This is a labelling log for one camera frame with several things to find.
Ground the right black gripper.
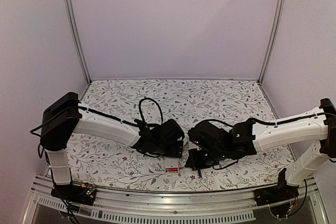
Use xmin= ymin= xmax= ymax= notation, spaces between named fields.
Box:
xmin=186 ymin=148 xmax=227 ymax=172

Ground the black-faced white remote control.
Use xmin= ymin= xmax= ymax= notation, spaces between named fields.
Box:
xmin=164 ymin=157 xmax=180 ymax=176

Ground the slim white remote control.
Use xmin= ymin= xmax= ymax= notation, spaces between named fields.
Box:
xmin=183 ymin=141 xmax=190 ymax=151

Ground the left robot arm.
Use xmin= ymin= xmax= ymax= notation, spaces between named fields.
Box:
xmin=38 ymin=92 xmax=184 ymax=200

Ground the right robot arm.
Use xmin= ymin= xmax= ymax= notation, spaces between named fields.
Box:
xmin=185 ymin=98 xmax=335 ymax=201

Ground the upper red AAA battery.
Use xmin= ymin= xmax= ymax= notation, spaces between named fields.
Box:
xmin=165 ymin=167 xmax=179 ymax=173

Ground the floral patterned table mat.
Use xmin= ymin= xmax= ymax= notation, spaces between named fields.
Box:
xmin=67 ymin=80 xmax=293 ymax=192

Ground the front aluminium rail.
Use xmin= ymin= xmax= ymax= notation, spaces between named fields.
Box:
xmin=23 ymin=177 xmax=329 ymax=223

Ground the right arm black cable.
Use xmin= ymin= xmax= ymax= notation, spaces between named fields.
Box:
xmin=207 ymin=111 xmax=329 ymax=130

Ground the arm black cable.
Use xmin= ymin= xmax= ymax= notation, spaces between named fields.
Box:
xmin=29 ymin=98 xmax=163 ymax=156
xmin=207 ymin=111 xmax=329 ymax=130

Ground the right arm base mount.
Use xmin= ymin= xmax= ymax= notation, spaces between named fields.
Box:
xmin=254 ymin=185 xmax=299 ymax=219

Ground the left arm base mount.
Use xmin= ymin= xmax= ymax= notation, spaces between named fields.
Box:
xmin=51 ymin=183 xmax=97 ymax=206

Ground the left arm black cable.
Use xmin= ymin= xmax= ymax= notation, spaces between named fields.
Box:
xmin=29 ymin=98 xmax=163 ymax=156

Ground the right aluminium frame post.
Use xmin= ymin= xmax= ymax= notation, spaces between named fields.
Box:
xmin=258 ymin=0 xmax=285 ymax=85

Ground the aluminium frame post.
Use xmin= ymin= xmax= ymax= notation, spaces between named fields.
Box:
xmin=64 ymin=0 xmax=92 ymax=85
xmin=258 ymin=0 xmax=285 ymax=85

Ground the left aluminium frame post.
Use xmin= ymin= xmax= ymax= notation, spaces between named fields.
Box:
xmin=64 ymin=0 xmax=92 ymax=85

